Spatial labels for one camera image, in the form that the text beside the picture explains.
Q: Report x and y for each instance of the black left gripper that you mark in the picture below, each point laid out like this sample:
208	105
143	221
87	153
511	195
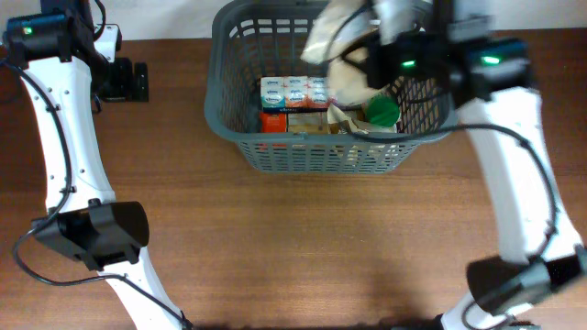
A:
128	88

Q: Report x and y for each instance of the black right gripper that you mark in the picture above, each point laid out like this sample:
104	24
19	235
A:
359	52

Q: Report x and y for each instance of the green lidded small jar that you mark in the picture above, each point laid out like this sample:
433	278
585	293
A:
382	111

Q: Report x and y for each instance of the cream plastic bag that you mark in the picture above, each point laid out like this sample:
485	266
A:
338	26

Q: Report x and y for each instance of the brown white snack bag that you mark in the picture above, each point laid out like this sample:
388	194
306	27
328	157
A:
342	122

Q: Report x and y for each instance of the orange spaghetti packet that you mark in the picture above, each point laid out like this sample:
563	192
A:
309	123

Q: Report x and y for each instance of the multicolour tissue pocket pack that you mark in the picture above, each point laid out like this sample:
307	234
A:
294	94

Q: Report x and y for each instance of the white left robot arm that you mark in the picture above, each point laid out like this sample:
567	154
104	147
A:
70	66

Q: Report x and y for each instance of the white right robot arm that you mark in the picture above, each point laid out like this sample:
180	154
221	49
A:
491	84

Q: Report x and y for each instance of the grey plastic mesh basket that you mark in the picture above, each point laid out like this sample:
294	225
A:
254	39

